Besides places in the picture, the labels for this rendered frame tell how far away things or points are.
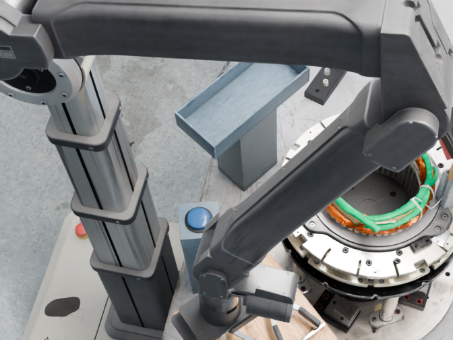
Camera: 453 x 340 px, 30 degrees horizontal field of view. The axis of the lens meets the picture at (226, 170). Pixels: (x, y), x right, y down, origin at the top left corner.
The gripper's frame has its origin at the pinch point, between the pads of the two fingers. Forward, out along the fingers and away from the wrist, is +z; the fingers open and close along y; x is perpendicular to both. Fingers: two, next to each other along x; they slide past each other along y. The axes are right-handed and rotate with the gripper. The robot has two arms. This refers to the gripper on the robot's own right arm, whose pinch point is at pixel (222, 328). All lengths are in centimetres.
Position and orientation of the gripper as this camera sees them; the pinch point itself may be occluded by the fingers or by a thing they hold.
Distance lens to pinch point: 126.2
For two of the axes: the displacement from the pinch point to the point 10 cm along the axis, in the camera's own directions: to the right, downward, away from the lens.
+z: 0.1, 4.9, 8.7
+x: -5.7, -7.1, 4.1
